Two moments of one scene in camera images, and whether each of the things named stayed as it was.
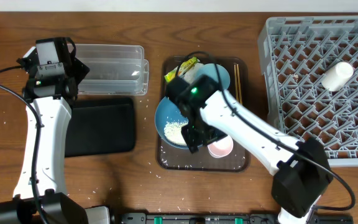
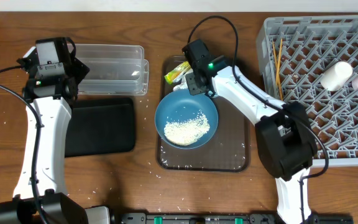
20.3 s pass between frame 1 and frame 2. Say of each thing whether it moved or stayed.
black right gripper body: moved
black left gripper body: stayed
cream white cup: stayed
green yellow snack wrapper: stayed
